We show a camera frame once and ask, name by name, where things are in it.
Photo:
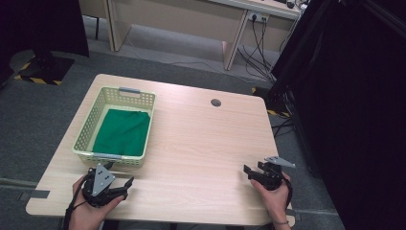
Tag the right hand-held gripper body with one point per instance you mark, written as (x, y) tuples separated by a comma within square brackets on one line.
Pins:
[(273, 177)]

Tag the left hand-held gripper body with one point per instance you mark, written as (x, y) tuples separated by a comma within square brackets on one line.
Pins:
[(97, 188)]

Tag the green dinosaur print t-shirt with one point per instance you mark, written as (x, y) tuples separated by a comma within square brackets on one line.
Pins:
[(124, 132)]

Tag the pale green plastic basket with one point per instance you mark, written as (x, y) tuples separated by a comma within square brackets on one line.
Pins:
[(121, 127)]

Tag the person's right hand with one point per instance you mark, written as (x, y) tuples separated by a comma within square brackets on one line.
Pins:
[(274, 201)]

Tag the person's left hand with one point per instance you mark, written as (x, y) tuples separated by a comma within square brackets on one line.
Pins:
[(89, 214)]

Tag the grey floor tape piece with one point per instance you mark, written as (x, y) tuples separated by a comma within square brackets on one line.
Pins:
[(38, 194), (292, 213)]

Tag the thin grey wrist band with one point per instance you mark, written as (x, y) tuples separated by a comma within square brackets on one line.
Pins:
[(281, 222)]

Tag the yellow black hazard tape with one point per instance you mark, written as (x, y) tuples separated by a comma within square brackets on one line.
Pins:
[(38, 80), (277, 113)]

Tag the grey round table grommet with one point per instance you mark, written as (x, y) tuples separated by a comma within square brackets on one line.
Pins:
[(216, 102)]

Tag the black stand base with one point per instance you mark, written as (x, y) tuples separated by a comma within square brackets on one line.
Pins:
[(48, 68)]

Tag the white power socket strip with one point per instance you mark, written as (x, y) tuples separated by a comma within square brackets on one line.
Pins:
[(258, 16)]

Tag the black curtain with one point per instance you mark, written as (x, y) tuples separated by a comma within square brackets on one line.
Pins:
[(38, 22)]

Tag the beige wooden desk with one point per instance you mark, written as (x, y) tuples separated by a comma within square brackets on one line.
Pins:
[(191, 16)]

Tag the black curtained frame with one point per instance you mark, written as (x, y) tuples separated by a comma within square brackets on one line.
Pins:
[(351, 127)]

